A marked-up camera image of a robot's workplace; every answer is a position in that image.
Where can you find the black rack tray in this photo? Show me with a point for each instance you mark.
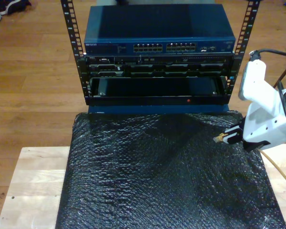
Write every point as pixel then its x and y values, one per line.
pixel 157 100

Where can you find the black bubble mat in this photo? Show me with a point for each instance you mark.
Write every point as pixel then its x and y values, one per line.
pixel 157 190

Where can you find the black rack frame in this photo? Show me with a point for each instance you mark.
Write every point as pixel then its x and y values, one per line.
pixel 81 78

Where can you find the blue network switch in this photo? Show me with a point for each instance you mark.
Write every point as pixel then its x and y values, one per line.
pixel 157 23

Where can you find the black rack server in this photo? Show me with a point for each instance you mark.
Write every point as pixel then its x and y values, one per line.
pixel 157 62

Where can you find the blue rack platform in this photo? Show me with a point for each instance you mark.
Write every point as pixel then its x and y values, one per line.
pixel 133 109

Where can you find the black sneaker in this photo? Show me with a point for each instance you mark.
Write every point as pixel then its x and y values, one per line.
pixel 14 6

